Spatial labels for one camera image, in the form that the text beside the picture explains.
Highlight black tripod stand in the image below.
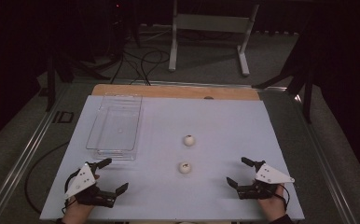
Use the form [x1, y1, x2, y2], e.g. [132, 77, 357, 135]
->
[45, 43, 111, 113]
[252, 27, 317, 124]

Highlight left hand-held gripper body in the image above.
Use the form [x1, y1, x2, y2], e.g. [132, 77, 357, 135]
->
[63, 161, 118, 209]

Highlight person's left hand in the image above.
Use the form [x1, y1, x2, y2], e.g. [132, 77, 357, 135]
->
[62, 199, 96, 224]

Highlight white ping pong ball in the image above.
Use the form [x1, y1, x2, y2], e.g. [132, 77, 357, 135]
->
[183, 133, 197, 147]
[178, 161, 192, 175]

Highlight metal floor rail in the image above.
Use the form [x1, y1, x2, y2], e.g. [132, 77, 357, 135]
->
[0, 85, 72, 224]
[291, 92, 358, 224]

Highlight clear plastic container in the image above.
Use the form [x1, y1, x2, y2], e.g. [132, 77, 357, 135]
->
[85, 92, 144, 161]

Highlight person's right hand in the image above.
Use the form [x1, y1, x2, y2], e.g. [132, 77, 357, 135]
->
[256, 184, 287, 223]

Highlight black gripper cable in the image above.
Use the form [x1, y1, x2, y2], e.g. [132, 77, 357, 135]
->
[274, 184, 291, 213]
[63, 168, 80, 216]

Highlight black floor cables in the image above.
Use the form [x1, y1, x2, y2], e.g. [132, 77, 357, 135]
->
[110, 48, 171, 87]

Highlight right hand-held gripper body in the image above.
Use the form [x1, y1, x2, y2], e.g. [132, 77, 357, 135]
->
[236, 160, 296, 201]

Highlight white metal stand frame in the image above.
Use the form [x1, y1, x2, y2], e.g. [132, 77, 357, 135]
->
[168, 0, 260, 77]

